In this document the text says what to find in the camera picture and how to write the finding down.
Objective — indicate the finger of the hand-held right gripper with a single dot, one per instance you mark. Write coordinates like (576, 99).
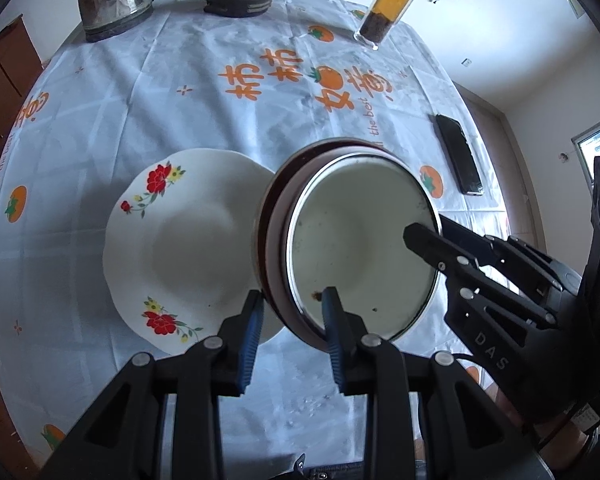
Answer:
(425, 242)
(500, 307)

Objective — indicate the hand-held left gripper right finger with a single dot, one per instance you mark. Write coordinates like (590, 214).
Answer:
(332, 345)

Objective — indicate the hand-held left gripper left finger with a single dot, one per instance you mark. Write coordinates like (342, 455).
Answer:
(250, 345)

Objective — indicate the white red-flower plate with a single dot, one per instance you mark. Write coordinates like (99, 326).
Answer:
(190, 250)

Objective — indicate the black smartphone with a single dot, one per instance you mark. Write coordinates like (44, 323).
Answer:
(460, 155)

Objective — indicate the light blue printed tablecloth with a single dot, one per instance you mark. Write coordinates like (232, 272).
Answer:
(180, 125)

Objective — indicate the glass tea bottle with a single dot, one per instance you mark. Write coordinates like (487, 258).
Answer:
(387, 10)

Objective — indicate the brown wooden cabinet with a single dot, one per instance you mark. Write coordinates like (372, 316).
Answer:
(0, 75)

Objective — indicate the wall electrical panel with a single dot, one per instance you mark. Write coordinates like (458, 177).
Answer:
(572, 2)

